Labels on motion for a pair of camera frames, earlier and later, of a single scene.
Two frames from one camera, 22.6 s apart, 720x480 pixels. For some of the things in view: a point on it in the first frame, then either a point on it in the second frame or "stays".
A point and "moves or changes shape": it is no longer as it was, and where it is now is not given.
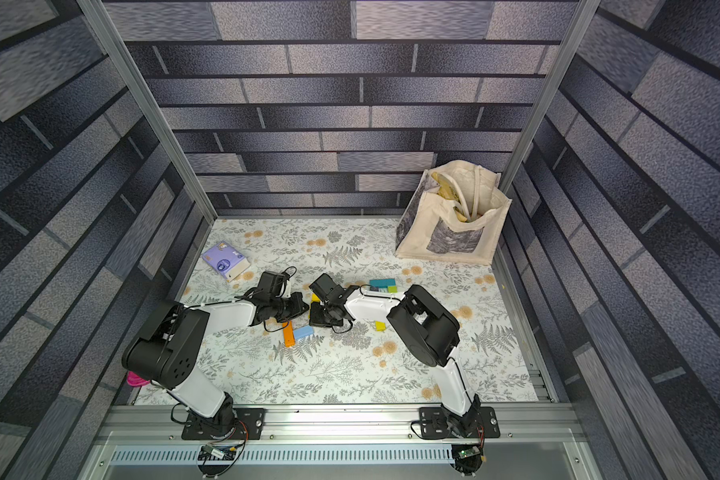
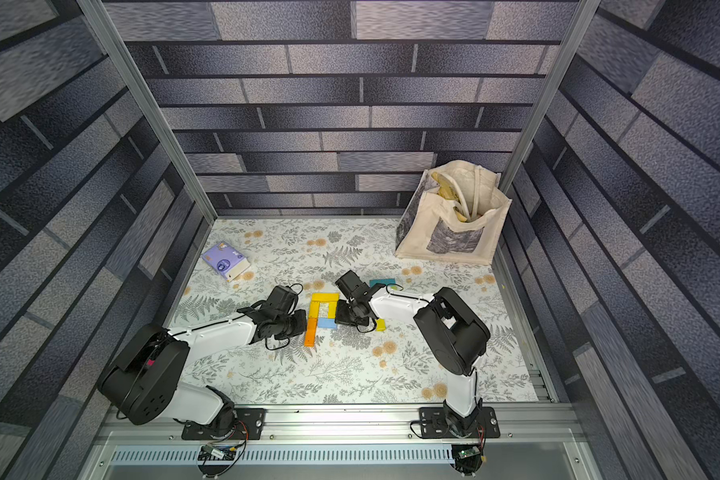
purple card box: (226, 261) stays
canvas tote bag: (457, 212) stays
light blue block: (298, 333) moves or changes shape
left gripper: (299, 308) → (301, 313)
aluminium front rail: (140, 442) stays
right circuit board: (469, 452) stays
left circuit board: (209, 452) stays
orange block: (288, 333) moves or changes shape
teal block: (382, 282) stays
